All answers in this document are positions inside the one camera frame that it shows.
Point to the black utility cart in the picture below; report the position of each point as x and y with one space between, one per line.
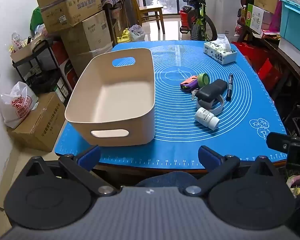
43 46

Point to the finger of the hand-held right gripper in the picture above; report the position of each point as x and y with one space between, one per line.
277 142

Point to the clear tape roll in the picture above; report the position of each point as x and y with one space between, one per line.
216 110

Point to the magenta gift box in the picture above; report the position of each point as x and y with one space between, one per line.
275 20

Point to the green bag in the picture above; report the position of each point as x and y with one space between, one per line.
36 17

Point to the large printed cardboard box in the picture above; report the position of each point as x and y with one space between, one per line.
90 32

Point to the red white appliance box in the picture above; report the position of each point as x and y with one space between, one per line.
65 65

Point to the white refrigerator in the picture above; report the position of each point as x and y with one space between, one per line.
227 10

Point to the green white carton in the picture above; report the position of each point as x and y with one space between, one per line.
255 17

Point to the black marker pen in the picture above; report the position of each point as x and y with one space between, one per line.
230 86

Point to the white pill bottle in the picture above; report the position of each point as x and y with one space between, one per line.
206 117

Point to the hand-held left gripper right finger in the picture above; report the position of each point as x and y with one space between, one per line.
208 156

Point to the silver key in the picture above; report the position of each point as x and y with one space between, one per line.
193 94

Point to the teal plastic storage box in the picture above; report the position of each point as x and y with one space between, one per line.
293 22

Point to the shallow cardboard tray box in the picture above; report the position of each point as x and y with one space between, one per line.
25 52

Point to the blue silicone baking mat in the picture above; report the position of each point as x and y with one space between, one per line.
177 135

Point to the dark wooden side shelf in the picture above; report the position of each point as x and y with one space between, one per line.
285 53

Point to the open taped cardboard box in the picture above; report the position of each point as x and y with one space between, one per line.
72 7

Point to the person's denim leg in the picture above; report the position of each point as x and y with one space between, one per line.
165 178

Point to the cooking oil bottle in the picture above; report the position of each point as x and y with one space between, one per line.
243 15

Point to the round green ointment tin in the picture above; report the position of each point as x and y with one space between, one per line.
203 79

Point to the grey plastic bag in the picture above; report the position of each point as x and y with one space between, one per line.
136 33

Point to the green black bicycle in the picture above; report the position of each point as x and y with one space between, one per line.
198 27

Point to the red bucket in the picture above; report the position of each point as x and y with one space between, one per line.
183 16

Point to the beige plastic storage bin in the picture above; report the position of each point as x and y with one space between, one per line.
110 100

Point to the plain large cardboard box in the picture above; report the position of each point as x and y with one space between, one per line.
86 61

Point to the wooden chair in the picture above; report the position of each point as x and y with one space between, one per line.
150 11

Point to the dark wooden cabinet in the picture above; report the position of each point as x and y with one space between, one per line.
115 17

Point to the long flat cardboard box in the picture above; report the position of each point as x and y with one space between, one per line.
40 122

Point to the white red-print plastic bag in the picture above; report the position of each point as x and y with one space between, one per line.
15 105

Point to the yellow plastic jug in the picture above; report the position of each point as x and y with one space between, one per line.
123 38

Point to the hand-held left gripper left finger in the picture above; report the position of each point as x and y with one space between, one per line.
90 155

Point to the black rectangular case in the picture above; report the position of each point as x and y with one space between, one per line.
211 90

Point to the red gift bags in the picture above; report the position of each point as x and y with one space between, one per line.
265 72

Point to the orange purple toy knife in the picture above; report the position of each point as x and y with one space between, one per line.
188 82

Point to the white tissue pack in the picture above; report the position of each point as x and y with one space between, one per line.
220 53

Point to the white storage box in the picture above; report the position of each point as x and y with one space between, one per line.
290 50

